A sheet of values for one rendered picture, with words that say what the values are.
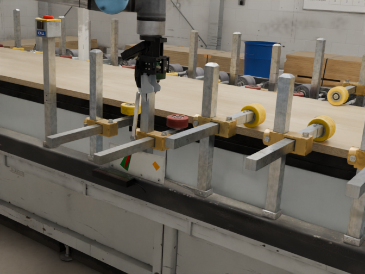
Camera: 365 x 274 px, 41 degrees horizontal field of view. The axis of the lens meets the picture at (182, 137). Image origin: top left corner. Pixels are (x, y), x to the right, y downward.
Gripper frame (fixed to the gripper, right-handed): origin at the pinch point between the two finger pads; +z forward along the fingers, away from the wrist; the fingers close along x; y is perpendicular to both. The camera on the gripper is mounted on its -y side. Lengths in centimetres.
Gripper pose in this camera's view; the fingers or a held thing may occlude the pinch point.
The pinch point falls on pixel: (144, 97)
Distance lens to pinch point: 161.5
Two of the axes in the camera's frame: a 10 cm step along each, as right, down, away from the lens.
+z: -0.5, 9.6, 2.8
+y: 8.1, 2.0, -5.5
